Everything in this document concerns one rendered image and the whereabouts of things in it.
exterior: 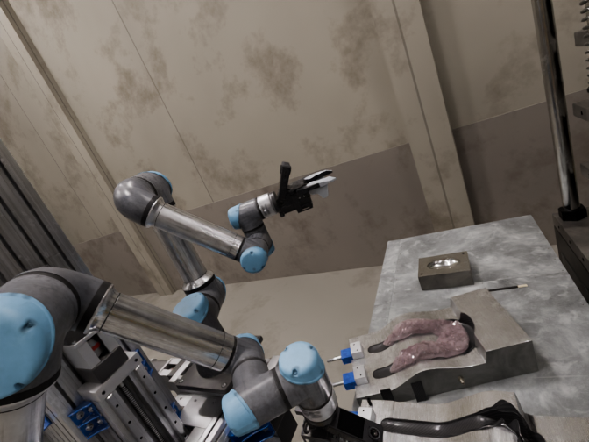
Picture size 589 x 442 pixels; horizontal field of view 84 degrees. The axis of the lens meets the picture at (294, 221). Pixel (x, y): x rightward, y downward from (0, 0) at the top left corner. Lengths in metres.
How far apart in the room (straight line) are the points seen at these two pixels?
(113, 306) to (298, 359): 0.34
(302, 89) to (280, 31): 0.48
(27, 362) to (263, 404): 0.35
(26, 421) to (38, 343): 0.14
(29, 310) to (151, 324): 0.21
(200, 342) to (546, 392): 0.87
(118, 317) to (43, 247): 0.44
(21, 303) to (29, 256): 0.50
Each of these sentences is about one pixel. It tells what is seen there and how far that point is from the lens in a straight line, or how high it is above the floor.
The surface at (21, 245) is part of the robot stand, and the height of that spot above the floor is 1.63.
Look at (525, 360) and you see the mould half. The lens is 1.14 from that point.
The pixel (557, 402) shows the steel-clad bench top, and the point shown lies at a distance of 1.13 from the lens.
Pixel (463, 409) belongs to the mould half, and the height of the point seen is 0.91.
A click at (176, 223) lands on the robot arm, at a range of 0.97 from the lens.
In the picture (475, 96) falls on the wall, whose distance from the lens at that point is 2.81.
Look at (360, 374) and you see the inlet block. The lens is 1.14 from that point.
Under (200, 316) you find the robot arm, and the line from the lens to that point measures 1.08.
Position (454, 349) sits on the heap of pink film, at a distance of 1.13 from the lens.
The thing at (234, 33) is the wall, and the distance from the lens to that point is 3.30.
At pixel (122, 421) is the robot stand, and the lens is 1.10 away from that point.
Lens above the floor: 1.67
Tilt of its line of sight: 17 degrees down
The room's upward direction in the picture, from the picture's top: 23 degrees counter-clockwise
